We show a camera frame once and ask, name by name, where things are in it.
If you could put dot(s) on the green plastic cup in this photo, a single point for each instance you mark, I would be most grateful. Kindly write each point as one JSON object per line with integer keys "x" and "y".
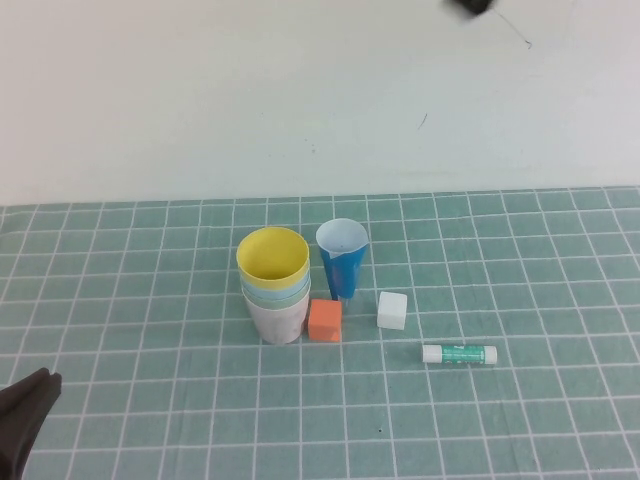
{"x": 260, "y": 305}

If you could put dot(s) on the pink plastic cup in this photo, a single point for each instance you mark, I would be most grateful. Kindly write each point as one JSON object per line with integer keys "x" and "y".
{"x": 277, "y": 327}

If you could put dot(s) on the light blue plastic cup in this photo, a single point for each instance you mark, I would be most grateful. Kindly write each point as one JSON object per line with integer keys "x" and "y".
{"x": 252, "y": 292}

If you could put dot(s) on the green checked tablecloth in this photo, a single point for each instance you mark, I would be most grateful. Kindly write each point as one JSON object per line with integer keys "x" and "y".
{"x": 150, "y": 400}

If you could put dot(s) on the yellow plastic cup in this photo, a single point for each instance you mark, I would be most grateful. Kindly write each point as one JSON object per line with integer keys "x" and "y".
{"x": 272, "y": 250}

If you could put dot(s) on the white cube block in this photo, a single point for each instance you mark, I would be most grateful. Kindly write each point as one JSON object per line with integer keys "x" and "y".
{"x": 391, "y": 310}

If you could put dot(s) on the orange cube block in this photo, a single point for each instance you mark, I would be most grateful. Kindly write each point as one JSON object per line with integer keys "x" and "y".
{"x": 324, "y": 321}

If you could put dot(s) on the green white glue stick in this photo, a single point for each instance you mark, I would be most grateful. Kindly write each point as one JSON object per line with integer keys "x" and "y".
{"x": 460, "y": 354}

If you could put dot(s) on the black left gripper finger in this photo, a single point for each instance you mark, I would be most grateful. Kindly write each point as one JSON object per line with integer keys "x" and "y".
{"x": 22, "y": 400}
{"x": 37, "y": 425}

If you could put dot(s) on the blue paper cone cup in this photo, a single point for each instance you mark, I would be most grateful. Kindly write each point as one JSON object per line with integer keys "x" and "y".
{"x": 342, "y": 275}

